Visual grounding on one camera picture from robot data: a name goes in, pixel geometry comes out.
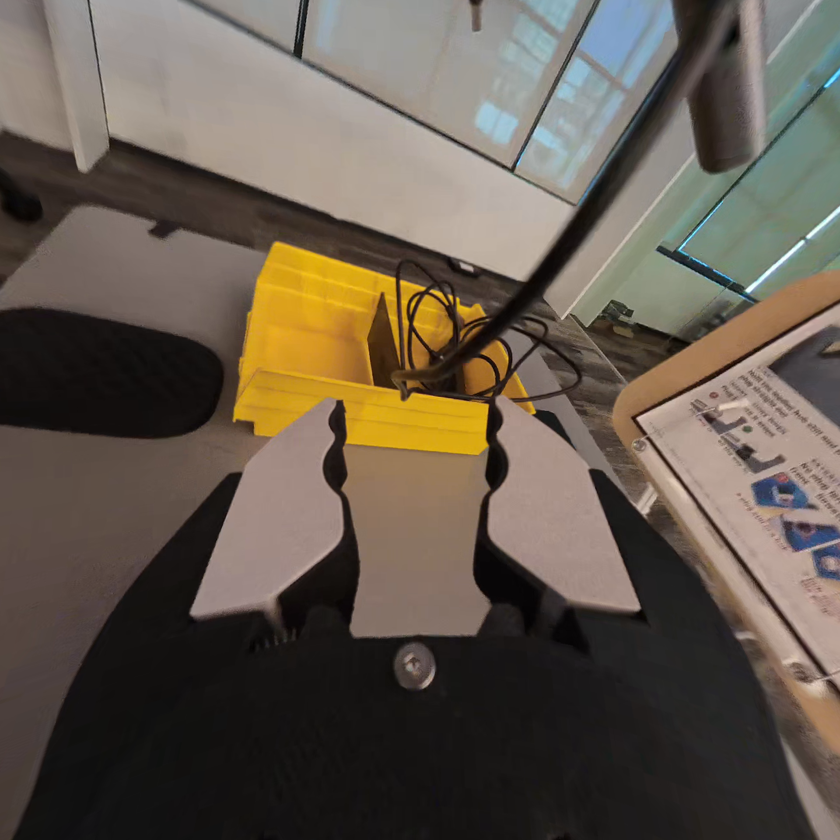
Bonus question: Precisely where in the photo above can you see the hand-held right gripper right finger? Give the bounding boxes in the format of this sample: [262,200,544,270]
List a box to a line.
[482,393,645,636]

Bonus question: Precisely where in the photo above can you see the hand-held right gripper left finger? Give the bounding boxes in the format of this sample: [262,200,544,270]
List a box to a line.
[189,397,357,636]

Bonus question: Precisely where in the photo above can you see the yellow plastic bin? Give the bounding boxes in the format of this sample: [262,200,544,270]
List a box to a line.
[233,239,540,458]

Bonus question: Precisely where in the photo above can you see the thick black hub cable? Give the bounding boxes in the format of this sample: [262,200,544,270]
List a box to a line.
[394,256,586,403]

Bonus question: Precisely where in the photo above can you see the thin black cable small plug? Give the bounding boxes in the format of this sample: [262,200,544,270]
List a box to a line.
[390,0,742,399]

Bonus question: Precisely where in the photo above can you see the grey metal USB hub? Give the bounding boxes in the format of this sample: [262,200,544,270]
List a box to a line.
[672,0,770,175]

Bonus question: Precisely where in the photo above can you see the instruction poster board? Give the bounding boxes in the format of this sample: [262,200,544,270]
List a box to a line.
[609,269,840,758]

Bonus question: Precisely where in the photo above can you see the black quilted cushion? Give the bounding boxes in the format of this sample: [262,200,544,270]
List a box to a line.
[0,308,225,442]

